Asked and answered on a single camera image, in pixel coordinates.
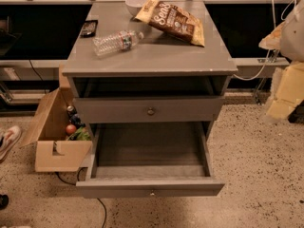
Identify brown chip bag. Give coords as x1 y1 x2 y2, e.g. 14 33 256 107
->
136 0 205 47

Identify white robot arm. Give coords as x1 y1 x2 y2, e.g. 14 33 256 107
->
258 0 304 121

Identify white bowl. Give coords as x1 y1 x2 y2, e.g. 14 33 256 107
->
125 0 146 16

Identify black floor cable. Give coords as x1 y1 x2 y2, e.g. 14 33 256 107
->
55 167 108 228

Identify red apple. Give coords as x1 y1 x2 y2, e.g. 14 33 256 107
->
66 124 77 135

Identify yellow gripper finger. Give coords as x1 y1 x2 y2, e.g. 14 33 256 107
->
258 22 284 49
266 62 304 120

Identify soda can in box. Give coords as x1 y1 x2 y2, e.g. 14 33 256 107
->
66 105 77 116

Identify open grey bottom drawer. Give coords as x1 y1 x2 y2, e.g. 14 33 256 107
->
77 123 224 199

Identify cardboard box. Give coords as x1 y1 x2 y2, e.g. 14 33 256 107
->
21 65 92 172

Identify white sneaker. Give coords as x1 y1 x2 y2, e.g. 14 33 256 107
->
0 125 22 162

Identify closed grey middle drawer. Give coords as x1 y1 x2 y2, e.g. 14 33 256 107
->
74 97 223 124

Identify black shoe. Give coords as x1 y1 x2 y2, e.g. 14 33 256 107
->
0 195 10 210

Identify grey wooden drawer cabinet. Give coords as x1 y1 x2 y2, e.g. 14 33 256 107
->
62 0 238 199

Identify green bag in box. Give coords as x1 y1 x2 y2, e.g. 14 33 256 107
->
67 127 91 141

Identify clear plastic water bottle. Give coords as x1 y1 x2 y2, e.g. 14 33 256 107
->
93 30 144 56

